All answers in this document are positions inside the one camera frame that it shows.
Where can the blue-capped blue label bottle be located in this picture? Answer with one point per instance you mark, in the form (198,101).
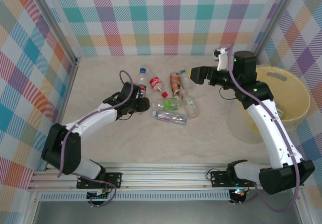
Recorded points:
(142,91)

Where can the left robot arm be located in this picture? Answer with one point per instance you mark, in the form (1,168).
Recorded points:
(90,120)

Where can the aluminium frame post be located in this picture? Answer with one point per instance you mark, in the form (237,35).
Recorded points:
(274,20)
(54,25)

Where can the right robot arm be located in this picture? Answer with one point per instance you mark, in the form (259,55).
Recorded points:
(271,133)

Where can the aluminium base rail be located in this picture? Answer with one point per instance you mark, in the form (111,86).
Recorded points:
(163,177)

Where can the clear bottle purple label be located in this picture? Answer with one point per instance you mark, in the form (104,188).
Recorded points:
(168,117)

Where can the red Coca-Cola label bottle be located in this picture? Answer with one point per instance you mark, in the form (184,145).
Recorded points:
(154,82)

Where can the beige bottle green-white cap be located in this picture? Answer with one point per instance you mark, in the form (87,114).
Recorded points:
(192,105)

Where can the yellow round bin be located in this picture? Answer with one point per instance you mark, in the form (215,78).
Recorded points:
(289,95)

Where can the small circuit board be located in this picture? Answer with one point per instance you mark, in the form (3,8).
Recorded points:
(99,196)
(239,193)

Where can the brown Nestea label bottle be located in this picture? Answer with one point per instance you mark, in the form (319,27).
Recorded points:
(174,81)

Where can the clear bottle green label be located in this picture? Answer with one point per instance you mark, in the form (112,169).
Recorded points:
(169,104)

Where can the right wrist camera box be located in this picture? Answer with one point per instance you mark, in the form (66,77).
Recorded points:
(222,60)

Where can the grey metal shelf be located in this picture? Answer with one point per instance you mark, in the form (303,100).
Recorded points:
(163,214)

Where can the clear bottle green cap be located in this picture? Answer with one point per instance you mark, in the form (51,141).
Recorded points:
(186,79)

